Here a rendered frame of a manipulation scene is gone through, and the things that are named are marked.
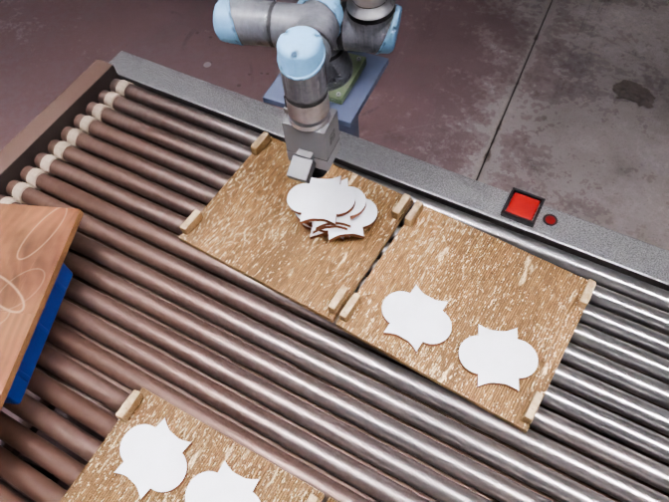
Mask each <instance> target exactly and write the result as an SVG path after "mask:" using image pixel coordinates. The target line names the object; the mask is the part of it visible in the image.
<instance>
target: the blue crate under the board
mask: <svg viewBox="0 0 669 502"><path fill-rule="evenodd" d="M72 276H73V272H72V271H71V270H70V269H69V268H68V267H67V266H66V265H65V264H64V263H63V265H62V267H61V270H60V272H59V274H58V277H57V279H56V282H55V284H54V286H53V289H52V291H51V293H50V296H49V298H48V301H47V303H46V305H45V308H44V310H43V312H42V315H41V317H40V320H39V322H38V324H37V327H36V329H35V331H34V334H33V336H32V338H31V341H30V343H29V346H28V348H27V350H26V353H25V355H24V357H23V360H22V362H21V364H20V366H19V368H18V371H17V373H16V375H15V378H14V380H13V382H12V385H11V387H10V390H9V392H8V394H7V397H6V399H5V401H4V403H12V404H19V403H20V402H21V401H22V398H23V396H24V393H25V391H26V388H27V386H28V383H29V381H30V379H31V376H32V374H33V371H34V369H35V366H36V364H37V361H38V359H39V356H40V354H41V352H42V349H43V347H44V345H45V343H46V340H47V338H48V335H49V333H50V330H51V328H52V326H53V323H54V321H55V318H56V316H57V313H58V311H59V308H60V306H61V303H62V301H63V299H64V296H65V294H66V291H67V289H68V286H69V284H70V281H71V279H72Z"/></svg>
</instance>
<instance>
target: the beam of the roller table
mask: <svg viewBox="0 0 669 502"><path fill-rule="evenodd" d="M109 64H112V65H113V66H114V68H115V70H116V72H117V74H118V76H119V78H120V79H121V80H126V81H128V82H131V83H133V84H134V85H135V86H138V87H140V88H143V89H146V90H148V91H151V92H153V93H156V94H159V95H161V96H164V97H166V98H169V99H172V100H174V101H177V102H179V103H182V104H185V105H187V106H190V107H192V108H195V109H197V110H200V111H202V112H204V113H207V114H209V115H212V116H215V117H217V118H220V119H222V120H225V121H228V122H230V123H233V124H235V125H238V126H242V127H245V128H247V129H250V130H253V131H255V132H258V133H262V132H263V131H265V132H267V133H268V134H269V136H271V137H274V138H276V139H278V140H280V141H283V142H285V137H284V132H283V127H282V121H283V119H284V118H285V116H286V113H284V110H282V109H279V108H276V107H273V106H271V105H268V104H265V103H262V102H260V101H257V100H254V99H251V98H249V97H246V96H243V95H241V94H238V93H235V92H232V91H230V90H227V89H224V88H221V87H219V86H216V85H213V84H211V83H208V82H205V81H202V80H200V79H197V78H194V77H191V76H189V75H186V74H183V73H180V72H178V71H175V70H172V69H170V68H167V67H164V66H161V65H159V64H156V63H153V62H150V61H148V60H146V59H143V58H141V57H138V56H135V55H132V54H130V53H127V52H124V51H120V52H119V53H118V54H117V55H116V56H115V57H114V58H113V59H112V60H111V61H110V62H109ZM339 138H340V150H339V152H338V154H337V156H336V158H335V159H334V162H335V163H338V164H341V165H343V166H346V167H348V168H351V169H354V170H356V171H359V172H361V173H364V174H367V175H369V176H372V177H374V178H377V179H380V180H382V181H385V182H387V183H390V184H392V185H395V186H398V187H400V188H403V189H405V190H408V191H411V192H413V193H416V194H418V195H421V196H424V197H426V198H429V199H431V200H434V201H437V202H439V203H442V204H444V205H447V206H450V207H452V208H455V209H457V210H460V211H462V212H465V213H468V214H470V215H473V216H475V217H478V218H481V219H483V220H486V221H488V222H491V223H494V224H496V225H499V226H501V227H504V228H507V229H509V230H512V231H514V232H517V233H520V234H522V235H525V236H527V237H530V238H532V239H535V240H538V241H540V242H543V243H545V244H548V245H551V246H553V247H556V248H557V249H560V250H563V251H565V252H568V253H570V254H573V255H576V256H578V257H581V258H583V259H586V260H589V261H591V262H594V263H596V264H599V265H601V266H604V267H607V268H609V269H612V270H614V271H617V272H620V273H622V274H625V275H627V276H630V277H633V278H635V279H638V280H640V281H643V282H646V283H648V284H651V285H653V286H656V287H659V288H661V289H664V290H666V291H669V251H667V250H665V249H662V248H659V247H656V246H654V245H651V244H648V243H646V242H643V241H640V240H637V239H635V238H632V237H629V236H626V235H624V234H621V233H618V232H615V231H613V230H610V229H607V228H605V227H602V226H599V225H596V224H594V223H591V222H588V221H585V220H583V219H580V218H577V217H575V216H572V215H569V214H566V213H564V212H561V211H558V210H555V209H553V208H550V207H547V206H544V205H543V207H542V209H541V212H540V214H539V216H538V218H537V220H536V223H535V225H534V227H533V228H532V227H530V226H527V225H524V224H522V223H519V222H516V221H514V220H511V219H509V218H506V217H503V216H501V215H500V214H501V211H502V209H503V207H504V205H505V203H506V201H507V199H508V197H509V195H510V192H507V191H504V190H502V189H499V188H496V187H494V186H491V185H488V184H485V183H483V182H480V181H477V180H474V179H472V178H469V177H466V176H464V175H461V174H458V173H455V172H453V171H450V170H447V169H444V168H442V167H439V166H436V165H433V164H431V163H428V162H425V161H423V160H420V159H417V158H414V157H412V156H409V155H406V154H403V153H401V152H398V151H395V150H393V149H390V148H387V147H384V146H382V145H379V144H376V143H373V142H371V141H368V140H365V139H362V138H360V137H357V136H354V135H352V134H349V133H346V132H343V131H341V130H340V131H339ZM546 214H552V215H554V216H555V217H556V218H557V224H556V225H554V226H549V225H546V224H545V223H544V222H543V218H544V216H545V215H546Z"/></svg>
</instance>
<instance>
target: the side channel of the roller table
mask: <svg viewBox="0 0 669 502"><path fill-rule="evenodd" d="M113 79H119V76H118V74H117V72H116V70H115V68H114V66H113V65H112V64H109V63H107V62H104V61H101V60H99V59H97V60H95V61H94V62H93V63H92V64H91V65H90V66H89V67H88V68H87V69H86V70H85V71H84V72H83V73H82V74H81V75H80V76H78V77H77V78H76V79H75V80H74V81H73V82H72V83H71V84H70V85H69V86H68V87H67V88H66V89H65V90H64V91H63V92H62V93H61V94H60V95H58V96H57V97H56V98H55V99H54V100H53V101H52V102H51V103H50V104H49V105H48V106H47V107H46V108H45V109H44V110H43V111H42V112H41V113H39V114H38V115H37V116H36V117H35V118H34V119H33V120H32V121H31V122H30V123H29V124H28V125H27V126H26V127H25V128H24V129H23V130H22V131H20V132H19V133H18V134H17V135H16V136H15V137H14V138H13V139H12V140H11V141H10V142H9V143H8V144H7V145H6V146H5V147H4V148H3V149H2V150H0V194H3V195H5V196H10V197H13V196H11V195H9V194H7V192H6V186H7V184H8V183H9V182H10V181H12V180H18V181H20V182H25V181H23V180H22V179H21V177H20V173H21V171H22V169H23V168H24V167H26V166H32V167H34V168H39V167H37V166H36V165H35V163H34V159H35V157H36V155H37V154H38V153H40V152H44V153H46V154H50V153H49V152H48V145H49V143H50V141H51V140H53V139H58V140H60V141H63V140H62V139H61V132H62V130H63V128H64V127H66V126H70V127H73V128H75V126H74V119H75V117H76V116H77V115H79V114H82V115H85V116H87V113H86V108H87V105H88V104H89V103H90V102H95V103H98V104H99V100H98V97H99V93H100V92H101V91H103V90H107V91H109V92H110V91H111V89H110V84H111V81H112V80H113Z"/></svg>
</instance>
